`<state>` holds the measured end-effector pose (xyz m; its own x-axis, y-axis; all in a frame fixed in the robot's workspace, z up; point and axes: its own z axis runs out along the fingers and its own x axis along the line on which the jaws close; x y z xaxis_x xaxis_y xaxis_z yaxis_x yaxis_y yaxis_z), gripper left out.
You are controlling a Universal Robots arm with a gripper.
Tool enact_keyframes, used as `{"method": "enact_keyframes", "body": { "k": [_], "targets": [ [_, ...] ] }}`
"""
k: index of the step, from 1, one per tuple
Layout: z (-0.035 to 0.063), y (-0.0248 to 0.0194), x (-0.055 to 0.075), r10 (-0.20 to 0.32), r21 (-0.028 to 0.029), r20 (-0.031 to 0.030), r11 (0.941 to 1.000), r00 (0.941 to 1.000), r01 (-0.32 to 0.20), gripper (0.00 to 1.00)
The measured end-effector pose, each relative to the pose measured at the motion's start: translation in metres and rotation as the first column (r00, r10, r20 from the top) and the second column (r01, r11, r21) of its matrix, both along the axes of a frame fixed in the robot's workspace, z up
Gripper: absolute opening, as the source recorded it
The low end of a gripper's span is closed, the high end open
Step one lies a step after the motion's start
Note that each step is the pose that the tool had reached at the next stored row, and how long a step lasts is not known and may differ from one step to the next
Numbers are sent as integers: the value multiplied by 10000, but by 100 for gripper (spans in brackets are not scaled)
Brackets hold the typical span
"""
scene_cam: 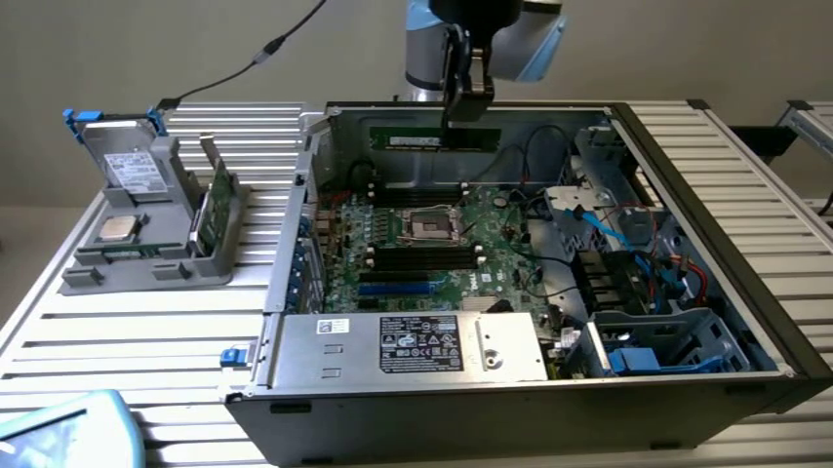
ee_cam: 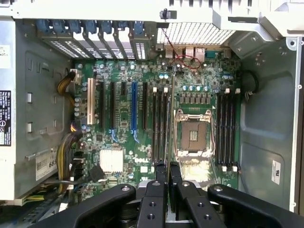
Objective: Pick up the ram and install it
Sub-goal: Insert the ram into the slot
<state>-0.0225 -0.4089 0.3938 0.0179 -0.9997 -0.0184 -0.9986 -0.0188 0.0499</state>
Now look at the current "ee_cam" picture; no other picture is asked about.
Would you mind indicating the short black expansion slot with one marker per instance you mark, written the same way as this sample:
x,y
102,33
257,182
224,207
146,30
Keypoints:
x,y
123,88

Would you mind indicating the blue expansion slot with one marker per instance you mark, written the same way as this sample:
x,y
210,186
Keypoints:
x,y
134,104

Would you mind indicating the white barcode label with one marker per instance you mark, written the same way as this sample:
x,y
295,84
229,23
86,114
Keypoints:
x,y
46,167

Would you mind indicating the blue slot clip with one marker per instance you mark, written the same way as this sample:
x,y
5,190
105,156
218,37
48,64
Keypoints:
x,y
59,26
138,28
76,26
44,26
91,27
106,27

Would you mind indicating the grey metal PC case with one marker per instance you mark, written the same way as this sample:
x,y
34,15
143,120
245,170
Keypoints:
x,y
266,107

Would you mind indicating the black RAM slot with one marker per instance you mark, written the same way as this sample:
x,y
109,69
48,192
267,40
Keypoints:
x,y
230,128
169,114
225,128
159,123
219,128
235,128
165,123
154,123

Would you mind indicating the green Dell motherboard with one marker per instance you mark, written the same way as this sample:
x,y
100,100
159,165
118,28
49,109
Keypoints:
x,y
128,142

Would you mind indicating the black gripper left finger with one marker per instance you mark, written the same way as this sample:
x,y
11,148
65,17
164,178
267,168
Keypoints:
x,y
152,204

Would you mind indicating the long black expansion slot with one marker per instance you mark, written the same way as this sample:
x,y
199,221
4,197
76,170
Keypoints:
x,y
145,104
101,104
112,104

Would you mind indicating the white case label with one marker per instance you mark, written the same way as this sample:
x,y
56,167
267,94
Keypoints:
x,y
278,172

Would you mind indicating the grey power supply unit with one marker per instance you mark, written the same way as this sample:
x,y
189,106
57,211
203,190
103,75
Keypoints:
x,y
7,71

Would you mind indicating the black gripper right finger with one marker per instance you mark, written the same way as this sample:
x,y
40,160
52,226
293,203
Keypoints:
x,y
190,206

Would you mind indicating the metal CPU socket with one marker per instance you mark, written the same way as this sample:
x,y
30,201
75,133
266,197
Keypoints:
x,y
193,133

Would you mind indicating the perforated metal slot cover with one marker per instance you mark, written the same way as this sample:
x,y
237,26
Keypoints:
x,y
141,50

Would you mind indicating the black power supply label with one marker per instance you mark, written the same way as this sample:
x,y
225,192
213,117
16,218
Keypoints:
x,y
5,118

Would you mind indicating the white expansion slot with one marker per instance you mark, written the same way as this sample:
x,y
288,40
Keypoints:
x,y
90,102

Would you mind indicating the silver chipset heatsink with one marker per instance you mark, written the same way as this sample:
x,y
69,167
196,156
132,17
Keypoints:
x,y
111,161

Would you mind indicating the black intrusion switch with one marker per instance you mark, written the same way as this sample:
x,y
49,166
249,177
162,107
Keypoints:
x,y
164,13

